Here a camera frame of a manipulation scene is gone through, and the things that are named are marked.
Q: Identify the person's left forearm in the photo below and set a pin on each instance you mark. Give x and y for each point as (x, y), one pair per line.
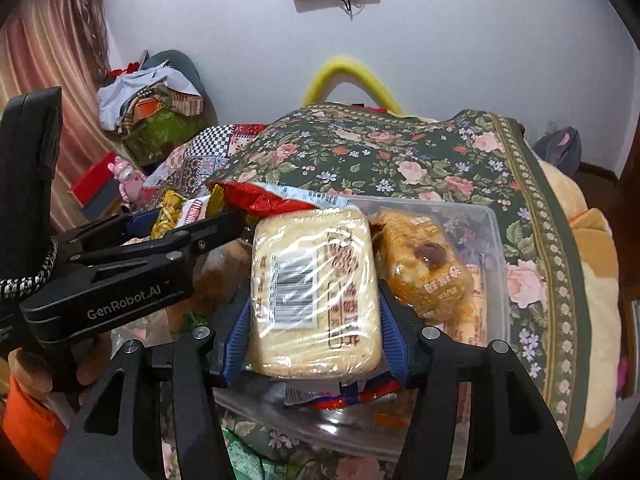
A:
(30, 415)

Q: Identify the pale yellow cake packet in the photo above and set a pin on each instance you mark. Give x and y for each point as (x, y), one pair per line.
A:
(315, 290)

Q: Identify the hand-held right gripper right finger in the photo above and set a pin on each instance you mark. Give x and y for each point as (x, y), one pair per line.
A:
(397, 345)

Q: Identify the red blue snack packet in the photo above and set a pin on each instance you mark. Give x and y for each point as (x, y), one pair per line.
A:
(345, 395)

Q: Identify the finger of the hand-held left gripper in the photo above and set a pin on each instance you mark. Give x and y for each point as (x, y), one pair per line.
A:
(215, 232)
(142, 217)

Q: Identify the green floral blanket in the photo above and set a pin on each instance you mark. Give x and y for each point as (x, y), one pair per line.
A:
(400, 160)

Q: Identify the grey-green chair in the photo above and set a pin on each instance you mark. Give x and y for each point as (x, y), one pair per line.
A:
(182, 67)

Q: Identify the yellow foam tube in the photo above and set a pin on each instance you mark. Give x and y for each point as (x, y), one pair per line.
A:
(345, 66)

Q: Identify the clear plastic container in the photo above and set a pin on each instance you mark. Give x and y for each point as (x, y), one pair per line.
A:
(492, 240)

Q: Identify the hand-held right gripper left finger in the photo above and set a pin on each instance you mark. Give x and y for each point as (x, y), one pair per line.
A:
(235, 340)

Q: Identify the golden pastry packet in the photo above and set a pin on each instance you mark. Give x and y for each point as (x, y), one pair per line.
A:
(425, 265)

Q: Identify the tan cylinder cake packet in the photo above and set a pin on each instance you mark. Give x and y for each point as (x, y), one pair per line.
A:
(477, 305)

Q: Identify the pink toy figure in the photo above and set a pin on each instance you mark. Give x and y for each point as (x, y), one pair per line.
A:
(127, 177)

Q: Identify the yellow patterned snack packet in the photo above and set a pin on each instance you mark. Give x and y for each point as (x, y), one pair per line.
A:
(167, 215)

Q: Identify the dark plastic bag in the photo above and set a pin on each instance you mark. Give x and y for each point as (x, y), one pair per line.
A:
(560, 150)

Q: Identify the beige plush pillow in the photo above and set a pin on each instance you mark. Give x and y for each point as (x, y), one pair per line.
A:
(595, 260)

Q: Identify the person's left hand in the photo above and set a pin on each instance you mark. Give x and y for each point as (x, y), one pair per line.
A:
(97, 360)

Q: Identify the patchwork quilt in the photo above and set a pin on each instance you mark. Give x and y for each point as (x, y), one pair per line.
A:
(200, 152)

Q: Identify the red box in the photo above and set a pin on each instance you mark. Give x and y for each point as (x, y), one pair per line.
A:
(92, 177)

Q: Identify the striped brown curtain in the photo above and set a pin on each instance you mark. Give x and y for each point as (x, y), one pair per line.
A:
(50, 45)

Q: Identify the pile of clothes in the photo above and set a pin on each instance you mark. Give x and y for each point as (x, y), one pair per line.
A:
(150, 95)

